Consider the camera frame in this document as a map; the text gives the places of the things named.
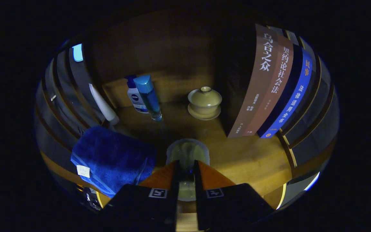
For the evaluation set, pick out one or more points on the white tube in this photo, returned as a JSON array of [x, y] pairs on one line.
[[103, 106]]

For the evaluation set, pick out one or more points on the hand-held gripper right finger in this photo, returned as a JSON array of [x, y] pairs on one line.
[[199, 193]]

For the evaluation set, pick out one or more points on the beige lidded tea cup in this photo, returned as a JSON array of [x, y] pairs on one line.
[[204, 101]]

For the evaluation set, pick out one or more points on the white lotion bottle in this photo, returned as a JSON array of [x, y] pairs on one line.
[[135, 98]]

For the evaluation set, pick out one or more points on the wooden countertop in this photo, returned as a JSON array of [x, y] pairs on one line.
[[243, 161]]

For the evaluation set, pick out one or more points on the reddish brown book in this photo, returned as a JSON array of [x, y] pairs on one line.
[[277, 83]]

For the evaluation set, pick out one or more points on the blue folded towel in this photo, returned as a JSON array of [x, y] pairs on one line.
[[111, 158]]

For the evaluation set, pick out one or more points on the blue book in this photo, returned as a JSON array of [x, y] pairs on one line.
[[296, 93]]

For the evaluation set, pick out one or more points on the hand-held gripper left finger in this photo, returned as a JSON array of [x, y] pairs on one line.
[[174, 193]]

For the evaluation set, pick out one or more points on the dark brown book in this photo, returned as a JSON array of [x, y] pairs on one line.
[[256, 87]]

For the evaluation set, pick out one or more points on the wooden cabinet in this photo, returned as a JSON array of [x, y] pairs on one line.
[[172, 48]]

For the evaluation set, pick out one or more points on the clear blue bottle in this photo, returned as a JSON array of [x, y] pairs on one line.
[[150, 98]]

